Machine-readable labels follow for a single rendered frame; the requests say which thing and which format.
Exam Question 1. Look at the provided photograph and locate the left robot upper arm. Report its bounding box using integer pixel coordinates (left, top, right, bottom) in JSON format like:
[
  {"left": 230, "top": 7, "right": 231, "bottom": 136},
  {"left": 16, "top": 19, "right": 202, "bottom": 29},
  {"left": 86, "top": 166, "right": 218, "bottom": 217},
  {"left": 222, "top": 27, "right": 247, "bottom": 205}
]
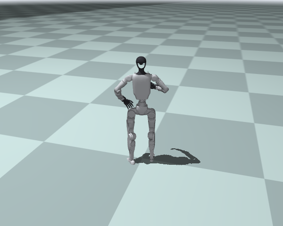
[{"left": 114, "top": 75, "right": 133, "bottom": 94}]

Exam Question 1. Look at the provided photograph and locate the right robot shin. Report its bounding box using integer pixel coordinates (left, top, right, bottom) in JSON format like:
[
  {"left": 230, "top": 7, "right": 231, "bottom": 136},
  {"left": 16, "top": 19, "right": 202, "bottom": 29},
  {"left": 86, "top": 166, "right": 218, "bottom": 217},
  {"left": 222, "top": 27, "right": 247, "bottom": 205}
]
[{"left": 149, "top": 133, "right": 155, "bottom": 159}]

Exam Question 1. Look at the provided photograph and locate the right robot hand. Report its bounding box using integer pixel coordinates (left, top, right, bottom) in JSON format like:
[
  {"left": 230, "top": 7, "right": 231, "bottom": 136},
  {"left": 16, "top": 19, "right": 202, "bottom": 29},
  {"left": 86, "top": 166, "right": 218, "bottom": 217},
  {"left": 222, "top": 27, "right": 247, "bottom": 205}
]
[{"left": 150, "top": 82, "right": 158, "bottom": 89}]

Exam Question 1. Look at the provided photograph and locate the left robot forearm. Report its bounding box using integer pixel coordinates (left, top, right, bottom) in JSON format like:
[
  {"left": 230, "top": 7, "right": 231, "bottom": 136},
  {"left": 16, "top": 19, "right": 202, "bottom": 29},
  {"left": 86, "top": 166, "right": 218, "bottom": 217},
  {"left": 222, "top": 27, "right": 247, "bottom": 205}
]
[{"left": 114, "top": 91, "right": 124, "bottom": 101}]

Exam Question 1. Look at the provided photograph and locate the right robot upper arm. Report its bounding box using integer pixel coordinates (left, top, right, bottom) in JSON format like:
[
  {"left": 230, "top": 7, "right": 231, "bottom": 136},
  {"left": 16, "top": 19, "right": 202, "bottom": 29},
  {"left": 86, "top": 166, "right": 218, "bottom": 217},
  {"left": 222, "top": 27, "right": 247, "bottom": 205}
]
[{"left": 150, "top": 74, "right": 169, "bottom": 93}]

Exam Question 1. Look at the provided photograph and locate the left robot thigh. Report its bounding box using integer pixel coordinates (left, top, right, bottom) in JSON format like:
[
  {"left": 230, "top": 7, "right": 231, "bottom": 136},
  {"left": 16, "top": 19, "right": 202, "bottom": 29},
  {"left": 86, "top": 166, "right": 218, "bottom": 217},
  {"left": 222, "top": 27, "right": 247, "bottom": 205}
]
[{"left": 126, "top": 107, "right": 136, "bottom": 141}]

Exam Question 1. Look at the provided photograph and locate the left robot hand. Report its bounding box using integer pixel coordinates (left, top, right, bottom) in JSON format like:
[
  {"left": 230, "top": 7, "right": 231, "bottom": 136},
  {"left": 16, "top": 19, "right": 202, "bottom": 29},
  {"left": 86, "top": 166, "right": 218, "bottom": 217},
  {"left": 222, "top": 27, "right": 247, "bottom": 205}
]
[{"left": 122, "top": 96, "right": 133, "bottom": 109}]

